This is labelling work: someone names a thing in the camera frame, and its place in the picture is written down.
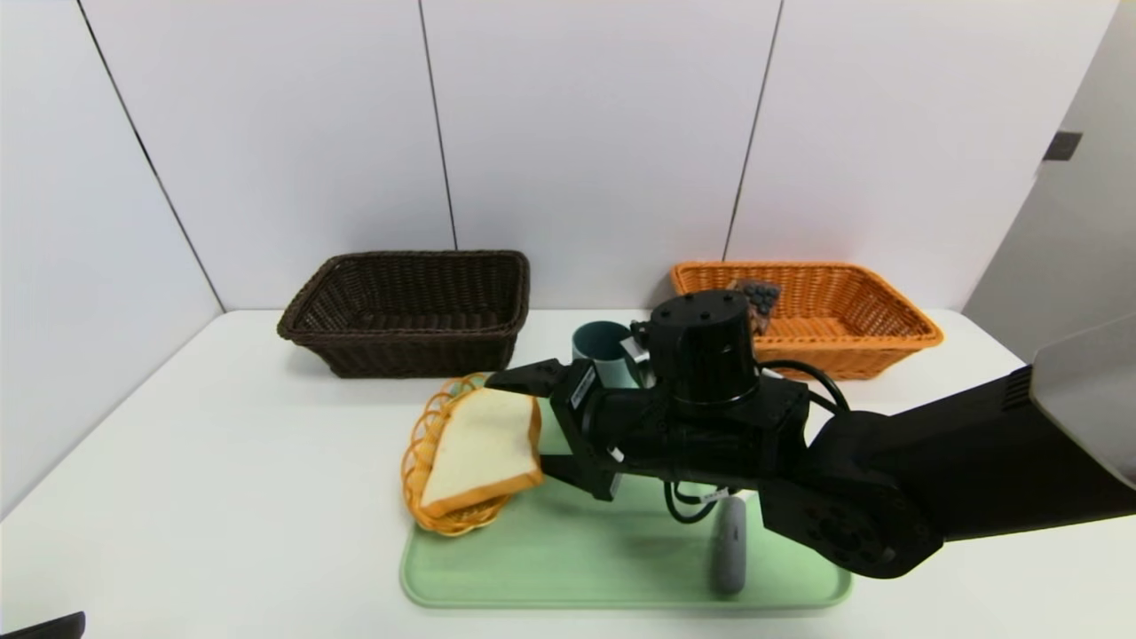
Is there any white peeler grey handle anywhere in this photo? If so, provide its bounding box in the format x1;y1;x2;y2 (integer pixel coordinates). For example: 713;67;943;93
710;495;748;594

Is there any white bread slice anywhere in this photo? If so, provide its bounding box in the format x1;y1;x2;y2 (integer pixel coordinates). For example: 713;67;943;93
419;387;545;518

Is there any orange wicker basket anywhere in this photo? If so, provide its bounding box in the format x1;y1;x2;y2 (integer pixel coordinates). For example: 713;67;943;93
670;260;944;381

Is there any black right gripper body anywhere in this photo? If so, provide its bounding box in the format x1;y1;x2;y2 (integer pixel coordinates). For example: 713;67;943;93
549;359;660;502

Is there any dark brown wicker basket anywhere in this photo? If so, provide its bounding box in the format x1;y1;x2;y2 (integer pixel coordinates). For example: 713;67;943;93
277;250;531;380

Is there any small yellow wicker basket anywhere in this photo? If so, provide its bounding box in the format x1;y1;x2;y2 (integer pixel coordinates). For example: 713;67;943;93
401;373;533;536

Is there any chocolate blueberry cake slice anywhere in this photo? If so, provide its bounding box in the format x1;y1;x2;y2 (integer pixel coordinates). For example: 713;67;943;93
730;279;783;336

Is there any green plastic tray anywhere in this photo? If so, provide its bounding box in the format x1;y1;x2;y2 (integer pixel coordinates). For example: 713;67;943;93
399;372;854;610

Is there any teal plastic cup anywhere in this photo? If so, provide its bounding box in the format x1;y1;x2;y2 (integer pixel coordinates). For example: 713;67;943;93
572;321;642;389

